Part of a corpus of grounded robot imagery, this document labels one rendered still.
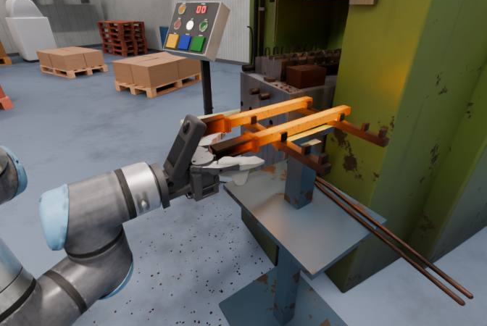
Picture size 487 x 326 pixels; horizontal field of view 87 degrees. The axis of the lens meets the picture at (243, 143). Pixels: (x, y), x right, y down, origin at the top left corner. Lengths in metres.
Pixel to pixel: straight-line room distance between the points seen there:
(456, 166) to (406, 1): 0.74
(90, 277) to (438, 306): 1.43
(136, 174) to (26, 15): 7.56
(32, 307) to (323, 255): 0.55
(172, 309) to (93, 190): 1.00
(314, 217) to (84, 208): 0.57
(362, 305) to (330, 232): 0.74
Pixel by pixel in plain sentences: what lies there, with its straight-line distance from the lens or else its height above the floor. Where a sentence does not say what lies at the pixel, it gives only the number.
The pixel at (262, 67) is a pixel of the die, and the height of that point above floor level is 0.95.
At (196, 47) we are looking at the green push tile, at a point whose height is 0.99.
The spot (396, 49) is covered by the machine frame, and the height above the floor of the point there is 1.07.
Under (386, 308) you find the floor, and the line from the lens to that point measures 1.50.
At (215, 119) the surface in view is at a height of 0.94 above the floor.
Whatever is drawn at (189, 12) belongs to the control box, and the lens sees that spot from 1.58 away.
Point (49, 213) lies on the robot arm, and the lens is 0.46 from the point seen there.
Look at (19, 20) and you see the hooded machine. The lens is 7.87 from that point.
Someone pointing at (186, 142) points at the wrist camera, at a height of 0.97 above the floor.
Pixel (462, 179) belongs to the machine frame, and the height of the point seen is 0.56.
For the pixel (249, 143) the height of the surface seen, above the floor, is 0.92.
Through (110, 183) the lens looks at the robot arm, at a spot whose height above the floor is 0.94.
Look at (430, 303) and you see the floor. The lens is 1.61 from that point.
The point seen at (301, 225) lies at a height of 0.65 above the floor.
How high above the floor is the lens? 1.18
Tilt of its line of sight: 28 degrees down
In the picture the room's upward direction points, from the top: straight up
